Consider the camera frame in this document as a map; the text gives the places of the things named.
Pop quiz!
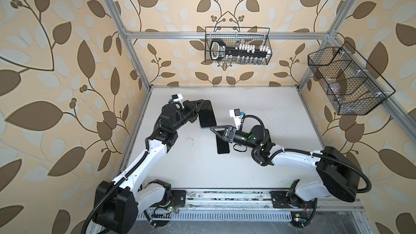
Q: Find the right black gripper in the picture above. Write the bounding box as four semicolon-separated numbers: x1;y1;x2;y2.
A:
212;126;258;152

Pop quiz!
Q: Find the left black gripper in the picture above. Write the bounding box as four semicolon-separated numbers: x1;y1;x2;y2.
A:
170;98;203;134

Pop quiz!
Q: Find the black smartphone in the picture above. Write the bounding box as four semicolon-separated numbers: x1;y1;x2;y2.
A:
198;100;217;129

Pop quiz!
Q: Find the black phone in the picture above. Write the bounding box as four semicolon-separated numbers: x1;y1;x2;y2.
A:
216;136;230;154

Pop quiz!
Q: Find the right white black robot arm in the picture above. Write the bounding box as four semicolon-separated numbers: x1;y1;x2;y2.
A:
200;111;372;229

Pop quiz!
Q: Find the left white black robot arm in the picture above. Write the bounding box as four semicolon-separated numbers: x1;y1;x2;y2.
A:
80;94;204;234

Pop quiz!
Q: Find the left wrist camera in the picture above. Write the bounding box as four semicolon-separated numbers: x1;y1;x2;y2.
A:
169;94;184;104

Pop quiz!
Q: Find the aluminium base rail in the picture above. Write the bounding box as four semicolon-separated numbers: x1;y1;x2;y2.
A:
137;188;364;222

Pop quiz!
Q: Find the back wire basket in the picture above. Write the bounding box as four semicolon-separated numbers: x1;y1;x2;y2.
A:
204;26;273;66

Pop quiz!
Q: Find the wire basket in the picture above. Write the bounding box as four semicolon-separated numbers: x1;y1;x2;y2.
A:
204;26;273;66
308;42;396;115

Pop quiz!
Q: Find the right wire basket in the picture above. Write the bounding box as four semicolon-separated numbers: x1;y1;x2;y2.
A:
308;42;396;115

